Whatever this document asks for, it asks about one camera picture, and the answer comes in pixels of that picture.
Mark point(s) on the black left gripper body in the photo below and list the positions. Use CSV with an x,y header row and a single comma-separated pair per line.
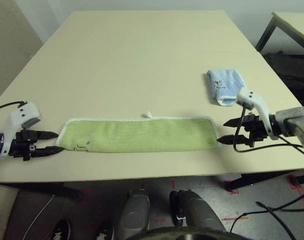
x,y
25,145

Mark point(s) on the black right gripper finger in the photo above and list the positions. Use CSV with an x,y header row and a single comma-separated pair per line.
x,y
233,140
235,123

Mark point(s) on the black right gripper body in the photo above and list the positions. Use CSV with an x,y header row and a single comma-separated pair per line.
x,y
257,130

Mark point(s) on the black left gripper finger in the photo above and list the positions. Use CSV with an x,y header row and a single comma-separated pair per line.
x,y
47,135
45,151

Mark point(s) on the green towel with white trim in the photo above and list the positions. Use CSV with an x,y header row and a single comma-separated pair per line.
x,y
142,135

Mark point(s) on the folded blue towel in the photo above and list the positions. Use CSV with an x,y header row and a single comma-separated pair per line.
x,y
224,80

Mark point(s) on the black table leg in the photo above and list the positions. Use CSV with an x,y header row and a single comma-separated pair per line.
x,y
262,178
54,191

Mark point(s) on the black white sneaker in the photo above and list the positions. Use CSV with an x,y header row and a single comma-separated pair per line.
x,y
105,232
63,231

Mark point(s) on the grey robot right leg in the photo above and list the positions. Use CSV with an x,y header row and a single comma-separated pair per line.
x,y
194,212

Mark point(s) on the grey robot leg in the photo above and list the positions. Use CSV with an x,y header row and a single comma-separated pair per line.
x,y
134,215
194,212

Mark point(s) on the grey robot left leg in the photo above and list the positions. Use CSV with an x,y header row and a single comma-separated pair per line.
x,y
134,215

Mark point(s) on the side table with black legs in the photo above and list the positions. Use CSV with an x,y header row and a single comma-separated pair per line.
x,y
297,25

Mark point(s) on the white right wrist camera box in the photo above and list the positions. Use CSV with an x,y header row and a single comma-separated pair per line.
x,y
249,96

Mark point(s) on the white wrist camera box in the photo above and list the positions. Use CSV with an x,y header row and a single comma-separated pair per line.
x,y
249,96
22,112

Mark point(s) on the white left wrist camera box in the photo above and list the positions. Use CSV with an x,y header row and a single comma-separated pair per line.
x,y
22,112

